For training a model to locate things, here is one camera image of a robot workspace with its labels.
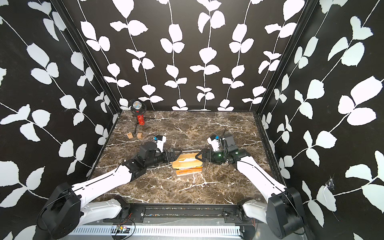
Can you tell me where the bamboo tissue box lid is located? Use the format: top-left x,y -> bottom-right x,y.
172,153 -> 203,170

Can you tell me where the clear plastic tissue box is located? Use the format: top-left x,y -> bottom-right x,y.
172,152 -> 203,177

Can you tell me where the orange tissue paper pack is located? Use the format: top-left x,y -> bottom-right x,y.
175,168 -> 203,176

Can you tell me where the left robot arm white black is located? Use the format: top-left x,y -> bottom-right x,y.
37,142 -> 183,240

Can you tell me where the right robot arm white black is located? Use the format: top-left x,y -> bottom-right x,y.
195,134 -> 307,240

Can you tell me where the white perforated vent strip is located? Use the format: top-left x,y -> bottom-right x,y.
70,225 -> 242,238

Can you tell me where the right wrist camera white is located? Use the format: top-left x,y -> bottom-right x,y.
207,135 -> 221,152

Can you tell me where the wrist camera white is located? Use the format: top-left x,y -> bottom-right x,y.
207,135 -> 221,152
153,135 -> 167,153

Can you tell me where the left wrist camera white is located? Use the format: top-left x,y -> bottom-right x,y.
153,135 -> 167,153

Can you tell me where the black front mounting rail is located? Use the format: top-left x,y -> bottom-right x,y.
119,203 -> 305,224

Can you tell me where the small circuit board with wires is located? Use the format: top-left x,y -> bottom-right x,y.
111,226 -> 131,236

